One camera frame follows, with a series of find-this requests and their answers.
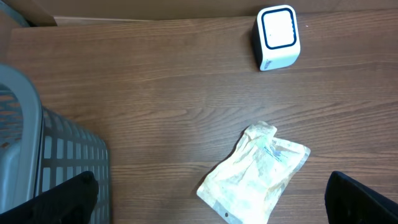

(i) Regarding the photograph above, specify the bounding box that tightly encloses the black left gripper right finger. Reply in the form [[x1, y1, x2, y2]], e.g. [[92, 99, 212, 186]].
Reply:
[[325, 171, 397, 224]]

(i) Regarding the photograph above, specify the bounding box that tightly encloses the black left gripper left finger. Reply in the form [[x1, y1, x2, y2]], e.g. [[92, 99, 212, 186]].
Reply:
[[1, 171, 99, 224]]

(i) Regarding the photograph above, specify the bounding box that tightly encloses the beige plastic pouch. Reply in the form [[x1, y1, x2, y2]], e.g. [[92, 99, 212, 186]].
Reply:
[[197, 121, 310, 223]]

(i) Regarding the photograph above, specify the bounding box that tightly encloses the white barcode scanner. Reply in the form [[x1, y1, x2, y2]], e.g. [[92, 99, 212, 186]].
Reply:
[[251, 5, 301, 71]]

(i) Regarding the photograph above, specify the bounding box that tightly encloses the grey plastic mesh basket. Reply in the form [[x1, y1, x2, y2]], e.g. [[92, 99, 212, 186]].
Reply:
[[1, 65, 111, 223]]

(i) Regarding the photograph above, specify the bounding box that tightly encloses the cardboard backdrop panel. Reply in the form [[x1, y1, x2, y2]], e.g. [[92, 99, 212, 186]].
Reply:
[[4, 0, 397, 25]]

